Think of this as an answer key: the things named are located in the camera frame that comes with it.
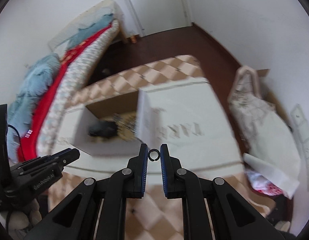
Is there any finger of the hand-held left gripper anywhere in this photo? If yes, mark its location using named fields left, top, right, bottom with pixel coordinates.
left=48, top=148, right=76, bottom=159
left=11, top=150, right=80, bottom=177

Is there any white mattress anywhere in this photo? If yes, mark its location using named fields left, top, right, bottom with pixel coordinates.
left=48, top=0, right=125, bottom=53

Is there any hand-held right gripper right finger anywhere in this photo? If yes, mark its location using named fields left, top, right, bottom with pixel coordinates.
left=160, top=144, right=286, bottom=240

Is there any white door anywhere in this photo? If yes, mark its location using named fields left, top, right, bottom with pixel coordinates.
left=118, top=0, right=192, bottom=37

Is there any wooden bead bracelet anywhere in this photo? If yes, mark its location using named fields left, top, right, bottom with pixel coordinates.
left=117, top=112, right=138, bottom=140

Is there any black smart band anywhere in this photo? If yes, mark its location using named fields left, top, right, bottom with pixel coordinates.
left=87, top=121, right=118, bottom=139

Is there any black cable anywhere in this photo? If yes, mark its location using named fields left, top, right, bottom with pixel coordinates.
left=8, top=124, right=26, bottom=160

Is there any red blanket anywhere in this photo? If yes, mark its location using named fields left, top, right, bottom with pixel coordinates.
left=17, top=27, right=107, bottom=162

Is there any small black ring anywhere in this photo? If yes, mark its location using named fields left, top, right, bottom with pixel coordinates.
left=148, top=149, right=160, bottom=162

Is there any red and white cloth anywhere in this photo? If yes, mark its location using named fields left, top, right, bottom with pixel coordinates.
left=246, top=170, right=285, bottom=197

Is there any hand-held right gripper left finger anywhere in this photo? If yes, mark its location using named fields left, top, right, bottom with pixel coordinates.
left=23, top=143, right=148, bottom=240

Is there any floral cloth bag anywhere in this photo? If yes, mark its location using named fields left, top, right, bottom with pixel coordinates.
left=227, top=65, right=277, bottom=135

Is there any checkered bed sheet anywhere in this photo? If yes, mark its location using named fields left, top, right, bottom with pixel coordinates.
left=36, top=20, right=120, bottom=155

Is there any light blue quilt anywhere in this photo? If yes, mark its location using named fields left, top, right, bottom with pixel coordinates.
left=7, top=54, right=61, bottom=155

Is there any blue blanket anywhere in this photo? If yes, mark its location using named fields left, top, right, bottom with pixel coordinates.
left=67, top=12, right=113, bottom=48

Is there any diamond-patterned table cloth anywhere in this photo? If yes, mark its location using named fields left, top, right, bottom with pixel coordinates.
left=46, top=54, right=272, bottom=240

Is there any white cardboard box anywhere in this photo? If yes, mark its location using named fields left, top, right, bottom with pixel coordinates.
left=71, top=89, right=155, bottom=157

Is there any white power strip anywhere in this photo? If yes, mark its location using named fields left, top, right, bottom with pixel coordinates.
left=291, top=104, right=309, bottom=193

